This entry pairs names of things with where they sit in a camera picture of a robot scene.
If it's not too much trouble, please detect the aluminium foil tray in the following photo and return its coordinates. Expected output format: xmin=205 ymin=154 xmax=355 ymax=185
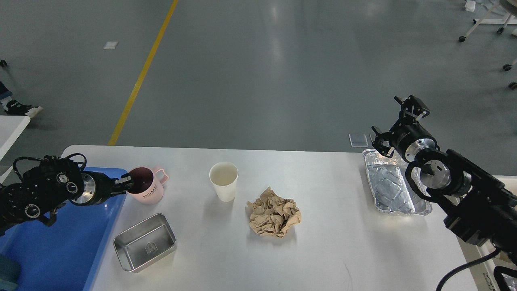
xmin=362 ymin=148 xmax=433 ymax=216

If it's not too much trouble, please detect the white wheeled cart frame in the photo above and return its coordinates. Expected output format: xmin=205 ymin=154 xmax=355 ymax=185
xmin=458 ymin=0 xmax=517 ymax=43

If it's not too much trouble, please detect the black cable bottom right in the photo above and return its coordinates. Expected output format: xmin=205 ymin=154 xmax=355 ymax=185
xmin=435 ymin=249 xmax=517 ymax=291

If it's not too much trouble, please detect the crumpled brown paper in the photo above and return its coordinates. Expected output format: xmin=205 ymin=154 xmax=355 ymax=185
xmin=247 ymin=187 xmax=302 ymax=238

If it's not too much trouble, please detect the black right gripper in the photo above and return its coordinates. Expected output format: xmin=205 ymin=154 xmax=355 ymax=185
xmin=371 ymin=95 xmax=439 ymax=162

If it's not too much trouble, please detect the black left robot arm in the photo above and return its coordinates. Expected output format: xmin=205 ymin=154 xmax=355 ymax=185
xmin=0 ymin=153 xmax=135 ymax=235

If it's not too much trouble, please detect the white paper scrap on floor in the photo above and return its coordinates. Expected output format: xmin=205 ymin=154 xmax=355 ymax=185
xmin=103 ymin=41 xmax=119 ymax=50

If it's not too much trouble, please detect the white paper cup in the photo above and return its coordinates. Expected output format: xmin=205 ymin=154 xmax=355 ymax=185
xmin=209 ymin=162 xmax=239 ymax=202

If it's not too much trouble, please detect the seated person in dark clothes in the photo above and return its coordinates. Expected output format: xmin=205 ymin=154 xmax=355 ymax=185
xmin=0 ymin=82 xmax=44 ymax=118

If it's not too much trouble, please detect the clear floor plate left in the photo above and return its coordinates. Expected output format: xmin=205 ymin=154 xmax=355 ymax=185
xmin=349 ymin=134 xmax=370 ymax=148

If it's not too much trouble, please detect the pink mug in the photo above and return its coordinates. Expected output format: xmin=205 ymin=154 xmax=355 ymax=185
xmin=127 ymin=167 xmax=169 ymax=205

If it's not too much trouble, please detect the blue plastic tray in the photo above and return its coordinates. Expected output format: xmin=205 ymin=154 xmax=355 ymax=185
xmin=0 ymin=167 xmax=128 ymax=291

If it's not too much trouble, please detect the stainless steel rectangular container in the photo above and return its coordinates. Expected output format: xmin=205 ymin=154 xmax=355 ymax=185
xmin=113 ymin=213 xmax=177 ymax=273

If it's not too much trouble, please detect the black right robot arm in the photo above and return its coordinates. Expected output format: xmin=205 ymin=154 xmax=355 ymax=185
xmin=372 ymin=95 xmax=517 ymax=263

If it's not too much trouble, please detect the white side table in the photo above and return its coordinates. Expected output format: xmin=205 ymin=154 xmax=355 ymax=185
xmin=0 ymin=115 xmax=31 ymax=160

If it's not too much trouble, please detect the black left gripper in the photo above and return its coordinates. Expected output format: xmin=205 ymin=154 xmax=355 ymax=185
xmin=71 ymin=171 xmax=134 ymax=206

